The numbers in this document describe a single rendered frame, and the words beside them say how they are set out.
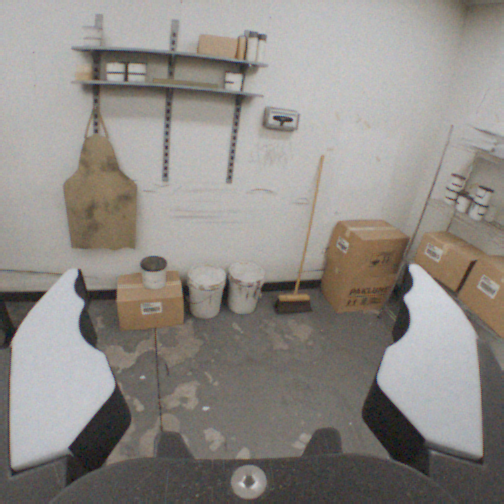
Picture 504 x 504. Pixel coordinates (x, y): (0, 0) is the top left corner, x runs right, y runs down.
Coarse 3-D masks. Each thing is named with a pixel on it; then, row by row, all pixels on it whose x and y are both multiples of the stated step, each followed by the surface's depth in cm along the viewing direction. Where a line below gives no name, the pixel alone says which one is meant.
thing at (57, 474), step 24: (0, 360) 7; (0, 384) 6; (0, 408) 5; (0, 432) 5; (0, 456) 4; (72, 456) 5; (0, 480) 4; (24, 480) 4; (48, 480) 4; (72, 480) 5
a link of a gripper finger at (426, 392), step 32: (416, 288) 10; (416, 320) 8; (448, 320) 8; (384, 352) 7; (416, 352) 7; (448, 352) 7; (384, 384) 6; (416, 384) 6; (448, 384) 6; (384, 416) 6; (416, 416) 6; (448, 416) 5; (480, 416) 5; (416, 448) 5; (448, 448) 5; (480, 448) 5
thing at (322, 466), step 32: (160, 448) 5; (320, 448) 5; (96, 480) 4; (128, 480) 4; (160, 480) 4; (192, 480) 4; (224, 480) 4; (256, 480) 4; (288, 480) 4; (320, 480) 4; (352, 480) 4; (384, 480) 4; (416, 480) 4
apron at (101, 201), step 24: (96, 144) 184; (96, 168) 192; (72, 192) 192; (96, 192) 200; (120, 192) 204; (72, 216) 201; (96, 216) 208; (120, 216) 213; (72, 240) 211; (96, 240) 216; (120, 240) 221
